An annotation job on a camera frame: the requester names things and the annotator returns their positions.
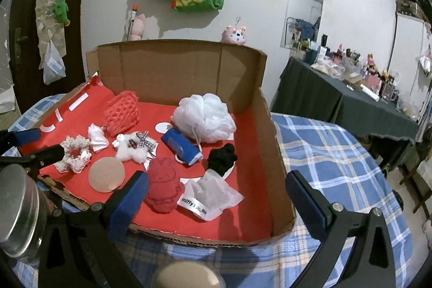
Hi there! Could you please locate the white fabric shell piece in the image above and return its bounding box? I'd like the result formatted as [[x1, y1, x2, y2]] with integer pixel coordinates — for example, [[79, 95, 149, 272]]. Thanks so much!
[[88, 124, 109, 153]]

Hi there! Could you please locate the beige round powder puff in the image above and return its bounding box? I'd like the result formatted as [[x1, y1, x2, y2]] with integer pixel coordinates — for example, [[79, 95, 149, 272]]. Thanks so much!
[[88, 157, 125, 193]]

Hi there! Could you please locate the dark red knitted scrunchie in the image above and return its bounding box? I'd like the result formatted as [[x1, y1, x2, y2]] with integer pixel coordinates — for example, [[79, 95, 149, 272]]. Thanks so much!
[[144, 157, 184, 214]]

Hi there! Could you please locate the white bunny plush bow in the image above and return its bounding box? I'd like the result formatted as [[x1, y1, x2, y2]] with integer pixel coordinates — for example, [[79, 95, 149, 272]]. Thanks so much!
[[112, 131, 158, 164]]

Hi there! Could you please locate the blue cloth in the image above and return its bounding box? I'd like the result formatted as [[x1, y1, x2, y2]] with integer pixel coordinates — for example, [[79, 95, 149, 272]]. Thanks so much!
[[161, 127, 203, 166]]

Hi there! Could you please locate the black knitted scrunchie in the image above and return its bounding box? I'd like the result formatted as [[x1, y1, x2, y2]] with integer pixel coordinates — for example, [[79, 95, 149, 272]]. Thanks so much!
[[207, 143, 238, 177]]

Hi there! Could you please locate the white lace scrunchie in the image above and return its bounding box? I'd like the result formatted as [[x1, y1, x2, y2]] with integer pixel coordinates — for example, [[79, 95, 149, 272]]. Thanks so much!
[[54, 135, 92, 174]]

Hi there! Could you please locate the large glass jar metal lid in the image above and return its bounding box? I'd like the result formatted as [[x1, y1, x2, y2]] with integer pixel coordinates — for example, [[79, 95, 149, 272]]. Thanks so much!
[[0, 164, 56, 267]]

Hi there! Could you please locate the dark brown door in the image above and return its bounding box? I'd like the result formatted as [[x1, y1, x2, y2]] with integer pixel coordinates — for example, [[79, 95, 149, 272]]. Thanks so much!
[[9, 0, 86, 113]]

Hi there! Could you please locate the white plastic bag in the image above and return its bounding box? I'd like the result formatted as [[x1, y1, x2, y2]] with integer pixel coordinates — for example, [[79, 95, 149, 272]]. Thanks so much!
[[42, 41, 66, 85]]

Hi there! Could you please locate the red mesh sponge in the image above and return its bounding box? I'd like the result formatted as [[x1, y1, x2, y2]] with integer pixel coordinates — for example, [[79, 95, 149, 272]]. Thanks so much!
[[103, 91, 141, 137]]

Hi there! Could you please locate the blue plaid tablecloth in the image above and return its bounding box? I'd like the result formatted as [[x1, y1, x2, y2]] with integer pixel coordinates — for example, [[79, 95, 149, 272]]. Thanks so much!
[[8, 93, 414, 288]]

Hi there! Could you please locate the green dinosaur plush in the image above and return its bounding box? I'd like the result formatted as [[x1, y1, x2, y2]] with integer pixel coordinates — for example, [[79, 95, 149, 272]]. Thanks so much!
[[52, 0, 70, 26]]

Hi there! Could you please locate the white mesh miffy bag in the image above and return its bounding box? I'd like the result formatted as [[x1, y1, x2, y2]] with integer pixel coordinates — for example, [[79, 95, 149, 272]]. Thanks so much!
[[177, 170, 245, 222]]

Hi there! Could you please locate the cardboard box red lining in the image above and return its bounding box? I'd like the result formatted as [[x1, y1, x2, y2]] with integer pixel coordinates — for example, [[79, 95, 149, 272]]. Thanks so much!
[[21, 39, 295, 246]]

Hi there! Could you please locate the white bath loofah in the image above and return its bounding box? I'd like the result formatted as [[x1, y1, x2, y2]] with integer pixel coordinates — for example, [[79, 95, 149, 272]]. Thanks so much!
[[171, 93, 237, 143]]

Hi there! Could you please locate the dark green covered side table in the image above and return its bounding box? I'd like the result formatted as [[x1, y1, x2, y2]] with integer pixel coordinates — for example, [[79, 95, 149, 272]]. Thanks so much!
[[272, 58, 418, 143]]

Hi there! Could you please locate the white refrigerator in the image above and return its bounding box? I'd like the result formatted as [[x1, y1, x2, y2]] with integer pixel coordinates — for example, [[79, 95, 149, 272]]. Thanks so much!
[[388, 13, 430, 108]]

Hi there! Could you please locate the pink cat plush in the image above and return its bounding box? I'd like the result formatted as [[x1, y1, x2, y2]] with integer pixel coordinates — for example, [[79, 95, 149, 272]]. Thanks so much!
[[221, 26, 246, 45]]

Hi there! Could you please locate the pink plush on wall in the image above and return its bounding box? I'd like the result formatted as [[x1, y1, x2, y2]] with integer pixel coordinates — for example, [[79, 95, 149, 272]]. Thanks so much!
[[127, 14, 146, 41]]

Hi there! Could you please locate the wall mirror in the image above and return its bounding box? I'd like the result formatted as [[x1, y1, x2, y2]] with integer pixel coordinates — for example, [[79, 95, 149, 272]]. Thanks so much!
[[281, 0, 324, 49]]

